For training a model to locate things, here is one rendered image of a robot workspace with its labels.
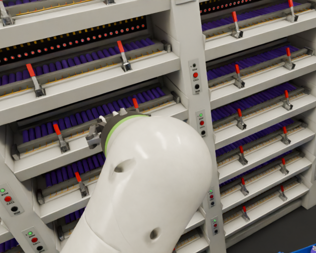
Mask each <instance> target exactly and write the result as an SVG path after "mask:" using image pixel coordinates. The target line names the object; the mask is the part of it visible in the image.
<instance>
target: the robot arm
mask: <svg viewBox="0 0 316 253"><path fill-rule="evenodd" d="M113 116H114V117H112V118H111V119H110V120H109V121H108V122H107V123H106V120H105V118H104V117H103V116H99V118H100V119H97V126H96V125H91V126H90V129H89V134H88V135H87V136H86V137H85V138H86V141H87V144H88V146H89V149H94V148H95V147H96V146H98V145H100V143H101V147H102V151H103V153H104V155H105V157H106V160H105V163H104V166H103V168H102V171H101V173H100V176H99V178H98V181H97V183H96V186H95V188H94V191H93V193H92V195H91V197H90V200H89V202H88V204H87V206H86V208H85V210H84V212H83V214H82V216H81V218H80V220H79V221H78V223H77V225H76V227H75V228H74V230H73V232H72V234H71V235H70V237H69V239H68V240H67V242H66V244H65V245H64V247H63V248H62V250H61V252H60V253H172V251H173V249H174V248H175V246H176V244H177V242H178V240H179V238H180V237H181V235H182V234H183V232H184V230H185V229H186V227H187V225H188V224H189V222H190V220H191V219H192V217H193V216H194V214H195V212H196V211H197V209H198V208H199V206H200V205H201V203H202V202H203V200H204V198H205V196H206V194H207V192H208V190H209V188H210V185H211V180H212V159H211V155H210V152H209V149H208V147H207V145H206V143H205V141H204V140H203V138H202V137H201V136H200V135H199V133H198V132H197V131H196V130H195V129H194V128H192V127H191V126H190V125H188V124H187V123H185V122H183V121H181V120H179V119H177V118H174V117H170V116H163V115H156V116H151V114H142V113H140V112H137V111H125V109H124V108H121V109H120V113H117V112H115V111H113ZM100 132H101V134H100V135H99V134H98V133H100Z"/></svg>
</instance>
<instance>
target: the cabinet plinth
mask: <svg viewBox="0 0 316 253"><path fill-rule="evenodd" d="M301 205H302V199H300V198H298V199H296V200H294V201H292V202H290V203H289V204H287V205H285V206H283V207H282V208H280V209H278V210H276V211H274V212H273V213H271V214H269V215H267V216H265V217H264V218H262V219H260V220H258V221H257V222H255V223H253V224H251V225H249V226H248V227H246V228H244V229H242V230H241V231H239V232H237V233H235V234H233V235H232V236H230V237H228V238H226V239H225V245H226V249H227V248H229V247H230V246H232V245H234V244H236V243H237V242H239V241H241V240H243V239H244V238H246V237H248V236H249V235H251V234H253V233H255V232H256V231H258V230H260V229H262V228H264V227H265V226H267V225H269V224H270V223H272V222H274V221H276V220H277V219H279V218H281V217H283V216H284V215H286V214H288V213H290V212H291V211H293V210H295V209H297V208H298V207H300V206H301Z"/></svg>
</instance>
